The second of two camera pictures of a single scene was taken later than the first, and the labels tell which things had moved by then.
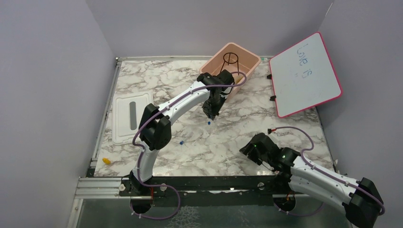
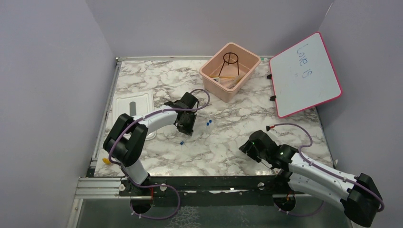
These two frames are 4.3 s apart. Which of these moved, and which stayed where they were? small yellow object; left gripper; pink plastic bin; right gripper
Moved: left gripper
Stayed: right gripper; small yellow object; pink plastic bin
